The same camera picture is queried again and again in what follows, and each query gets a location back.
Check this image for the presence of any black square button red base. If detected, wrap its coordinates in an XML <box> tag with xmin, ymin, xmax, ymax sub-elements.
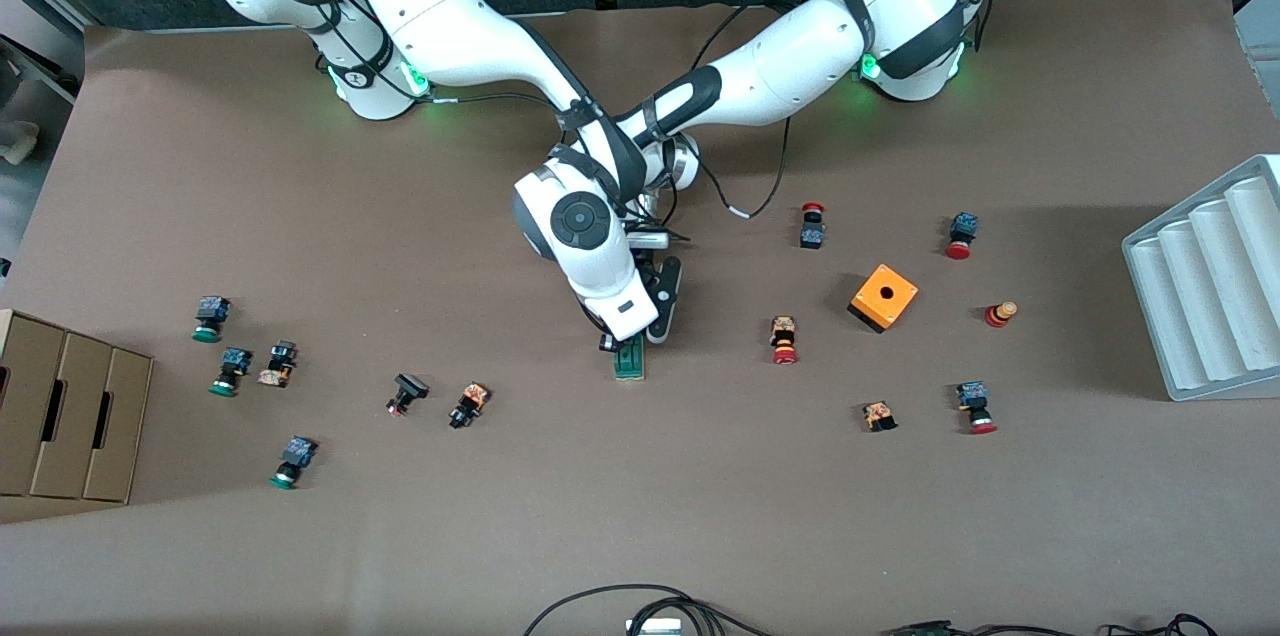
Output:
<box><xmin>386</xmin><ymin>373</ymin><xmax>431</xmax><ymax>418</ymax></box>

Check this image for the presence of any brown paper table cover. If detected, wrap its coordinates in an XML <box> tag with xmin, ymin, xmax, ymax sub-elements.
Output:
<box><xmin>0</xmin><ymin>0</ymin><xmax>1280</xmax><ymax>636</ymax></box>

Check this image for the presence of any green pushbutton blue block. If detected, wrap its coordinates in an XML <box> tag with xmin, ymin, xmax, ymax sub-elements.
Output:
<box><xmin>192</xmin><ymin>295</ymin><xmax>232</xmax><ymax>344</ymax></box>
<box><xmin>208</xmin><ymin>347</ymin><xmax>254</xmax><ymax>399</ymax></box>
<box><xmin>269</xmin><ymin>435</ymin><xmax>320</xmax><ymax>491</ymax></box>

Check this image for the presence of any cardboard compartment box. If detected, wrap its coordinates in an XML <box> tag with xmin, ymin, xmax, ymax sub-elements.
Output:
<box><xmin>0</xmin><ymin>309</ymin><xmax>154</xmax><ymax>504</ymax></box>

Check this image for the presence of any grey grooved tray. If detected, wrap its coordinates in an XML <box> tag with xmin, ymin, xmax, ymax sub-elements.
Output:
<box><xmin>1121</xmin><ymin>154</ymin><xmax>1280</xmax><ymax>403</ymax></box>

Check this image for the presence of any beige object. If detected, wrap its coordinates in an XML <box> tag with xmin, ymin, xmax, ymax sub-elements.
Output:
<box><xmin>0</xmin><ymin>120</ymin><xmax>41</xmax><ymax>164</ymax></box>

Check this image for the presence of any orange button enclosure box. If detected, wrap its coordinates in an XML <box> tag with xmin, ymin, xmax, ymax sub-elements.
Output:
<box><xmin>848</xmin><ymin>263</ymin><xmax>920</xmax><ymax>335</ymax></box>

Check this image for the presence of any thick black cable loop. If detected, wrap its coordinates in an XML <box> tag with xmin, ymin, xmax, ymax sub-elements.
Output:
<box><xmin>523</xmin><ymin>584</ymin><xmax>776</xmax><ymax>636</ymax></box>

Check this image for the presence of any thin tangled black cable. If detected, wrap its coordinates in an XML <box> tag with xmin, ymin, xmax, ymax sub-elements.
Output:
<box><xmin>1098</xmin><ymin>613</ymin><xmax>1219</xmax><ymax>636</ymax></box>

